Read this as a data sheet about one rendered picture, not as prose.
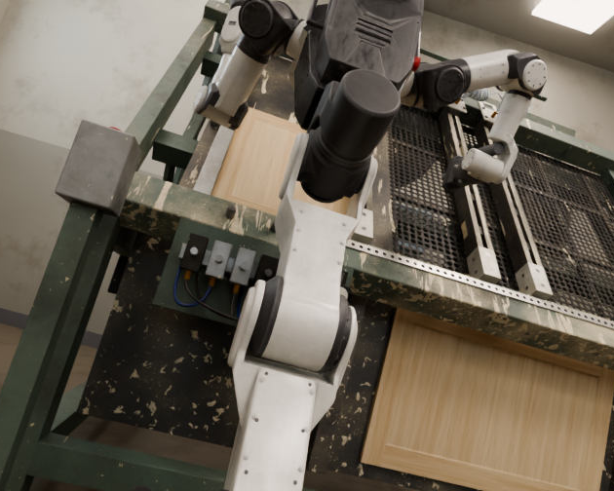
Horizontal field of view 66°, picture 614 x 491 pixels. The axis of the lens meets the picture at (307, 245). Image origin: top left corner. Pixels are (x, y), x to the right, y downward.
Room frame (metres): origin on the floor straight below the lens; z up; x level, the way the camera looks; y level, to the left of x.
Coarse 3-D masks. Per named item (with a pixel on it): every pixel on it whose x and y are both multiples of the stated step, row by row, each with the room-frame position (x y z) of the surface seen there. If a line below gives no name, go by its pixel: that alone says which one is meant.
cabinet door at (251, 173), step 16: (256, 112) 1.66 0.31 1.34; (240, 128) 1.58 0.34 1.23; (256, 128) 1.61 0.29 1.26; (272, 128) 1.64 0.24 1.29; (288, 128) 1.66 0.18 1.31; (240, 144) 1.52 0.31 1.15; (256, 144) 1.56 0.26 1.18; (272, 144) 1.58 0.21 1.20; (288, 144) 1.61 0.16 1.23; (224, 160) 1.46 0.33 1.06; (240, 160) 1.48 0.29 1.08; (256, 160) 1.51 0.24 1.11; (272, 160) 1.53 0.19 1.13; (224, 176) 1.41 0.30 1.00; (240, 176) 1.44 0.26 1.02; (256, 176) 1.46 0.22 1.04; (272, 176) 1.49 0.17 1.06; (224, 192) 1.38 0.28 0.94; (240, 192) 1.40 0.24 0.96; (256, 192) 1.42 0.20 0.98; (272, 192) 1.44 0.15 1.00; (304, 192) 1.49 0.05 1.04; (256, 208) 1.38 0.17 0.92; (272, 208) 1.40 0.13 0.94; (336, 208) 1.49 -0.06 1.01
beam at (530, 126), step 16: (208, 16) 1.89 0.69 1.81; (224, 16) 1.88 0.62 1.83; (432, 112) 2.12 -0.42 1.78; (480, 112) 2.08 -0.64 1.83; (528, 128) 2.12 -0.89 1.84; (544, 128) 2.17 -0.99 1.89; (528, 144) 2.19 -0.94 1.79; (544, 144) 2.18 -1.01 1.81; (560, 144) 2.17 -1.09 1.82; (576, 144) 2.17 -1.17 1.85; (592, 144) 2.23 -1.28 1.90; (560, 160) 2.24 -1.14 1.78; (576, 160) 2.22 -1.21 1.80; (592, 160) 2.21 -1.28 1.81; (608, 160) 2.20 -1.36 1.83
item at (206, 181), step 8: (224, 128) 1.52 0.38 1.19; (216, 136) 1.48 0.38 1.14; (224, 136) 1.49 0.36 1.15; (232, 136) 1.52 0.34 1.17; (216, 144) 1.46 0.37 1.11; (224, 144) 1.47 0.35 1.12; (216, 152) 1.43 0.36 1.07; (224, 152) 1.45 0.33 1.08; (208, 160) 1.40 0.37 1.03; (216, 160) 1.41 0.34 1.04; (208, 168) 1.38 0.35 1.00; (216, 168) 1.39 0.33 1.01; (200, 176) 1.35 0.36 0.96; (208, 176) 1.36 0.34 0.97; (216, 176) 1.38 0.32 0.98; (200, 184) 1.34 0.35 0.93; (208, 184) 1.34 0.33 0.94; (208, 192) 1.33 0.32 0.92
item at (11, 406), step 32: (64, 224) 1.04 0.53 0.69; (96, 224) 1.09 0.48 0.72; (64, 256) 1.05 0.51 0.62; (64, 288) 1.05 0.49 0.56; (32, 320) 1.04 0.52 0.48; (64, 320) 1.10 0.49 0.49; (32, 352) 1.05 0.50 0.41; (32, 384) 1.05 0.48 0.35; (0, 416) 1.04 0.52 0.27; (0, 448) 1.05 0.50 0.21; (0, 480) 1.06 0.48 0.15
